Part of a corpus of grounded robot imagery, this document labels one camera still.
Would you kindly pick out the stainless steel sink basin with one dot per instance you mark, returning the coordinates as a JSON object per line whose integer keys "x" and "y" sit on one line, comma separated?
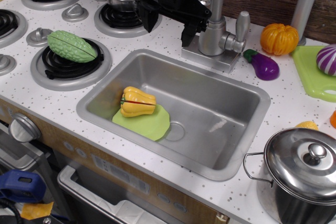
{"x": 213, "y": 118}

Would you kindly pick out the front right stove burner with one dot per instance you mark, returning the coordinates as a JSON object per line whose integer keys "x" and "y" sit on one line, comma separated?
{"x": 54, "y": 72}

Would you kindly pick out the front left stove burner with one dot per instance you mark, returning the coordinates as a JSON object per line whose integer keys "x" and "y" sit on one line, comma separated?
{"x": 13, "y": 27}

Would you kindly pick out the silver toy faucet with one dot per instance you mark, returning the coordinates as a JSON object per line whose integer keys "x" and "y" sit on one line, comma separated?
{"x": 216, "y": 47}

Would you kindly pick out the silver stove knob middle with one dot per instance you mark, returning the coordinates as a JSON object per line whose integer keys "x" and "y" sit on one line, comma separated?
{"x": 38, "y": 37}

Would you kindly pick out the light green round plate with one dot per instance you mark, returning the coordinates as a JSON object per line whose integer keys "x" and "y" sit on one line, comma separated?
{"x": 152, "y": 126}

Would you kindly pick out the silver stove knob upper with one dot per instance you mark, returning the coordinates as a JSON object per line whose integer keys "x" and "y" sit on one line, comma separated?
{"x": 74, "y": 13}

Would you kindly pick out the purple toy eggplant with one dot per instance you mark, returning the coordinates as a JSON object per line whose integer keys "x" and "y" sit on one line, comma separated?
{"x": 265, "y": 67}

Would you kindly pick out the light green cutting board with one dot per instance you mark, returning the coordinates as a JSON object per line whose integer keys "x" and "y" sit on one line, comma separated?
{"x": 316, "y": 83}

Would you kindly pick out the blue clamp tool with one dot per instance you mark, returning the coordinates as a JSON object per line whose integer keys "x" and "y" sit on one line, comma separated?
{"x": 22, "y": 186}

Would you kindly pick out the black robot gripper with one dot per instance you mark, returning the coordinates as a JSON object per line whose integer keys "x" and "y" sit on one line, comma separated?
{"x": 192, "y": 13}

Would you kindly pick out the silver dishwasher door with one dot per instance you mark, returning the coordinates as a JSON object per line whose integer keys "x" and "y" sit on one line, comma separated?
{"x": 98, "y": 200}

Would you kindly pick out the yellow toy bell pepper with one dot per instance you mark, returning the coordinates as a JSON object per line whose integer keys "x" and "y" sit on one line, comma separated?
{"x": 135, "y": 102}

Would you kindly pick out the green toy bitter gourd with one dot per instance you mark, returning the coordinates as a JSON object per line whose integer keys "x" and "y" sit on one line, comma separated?
{"x": 71, "y": 47}

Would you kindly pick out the purple striped toy onion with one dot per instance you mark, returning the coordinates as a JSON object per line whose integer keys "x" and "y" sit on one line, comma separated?
{"x": 325, "y": 60}

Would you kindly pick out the silver oven door handle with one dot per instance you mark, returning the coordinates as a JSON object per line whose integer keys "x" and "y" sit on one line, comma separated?
{"x": 27, "y": 157}

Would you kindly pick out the silver stove knob lower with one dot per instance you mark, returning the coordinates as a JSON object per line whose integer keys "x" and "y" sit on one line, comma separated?
{"x": 7, "y": 64}

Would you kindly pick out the orange toy piece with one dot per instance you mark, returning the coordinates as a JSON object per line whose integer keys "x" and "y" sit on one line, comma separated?
{"x": 333, "y": 119}

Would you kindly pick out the orange toy pumpkin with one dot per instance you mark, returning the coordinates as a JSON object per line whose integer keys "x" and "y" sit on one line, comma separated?
{"x": 279, "y": 39}

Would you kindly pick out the yellow tape piece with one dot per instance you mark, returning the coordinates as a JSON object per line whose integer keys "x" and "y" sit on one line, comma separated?
{"x": 32, "y": 211}

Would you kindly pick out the silver vertical pole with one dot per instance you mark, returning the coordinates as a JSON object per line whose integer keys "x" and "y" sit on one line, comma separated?
{"x": 300, "y": 18}

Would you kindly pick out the silver oven dial knob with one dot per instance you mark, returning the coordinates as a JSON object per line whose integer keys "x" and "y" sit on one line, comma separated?
{"x": 23, "y": 129}

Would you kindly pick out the back right stove burner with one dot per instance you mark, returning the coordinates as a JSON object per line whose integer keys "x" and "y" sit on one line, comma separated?
{"x": 119, "y": 24}

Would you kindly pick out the yellow toy lemon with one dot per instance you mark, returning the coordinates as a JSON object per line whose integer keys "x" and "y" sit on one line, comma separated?
{"x": 308, "y": 125}

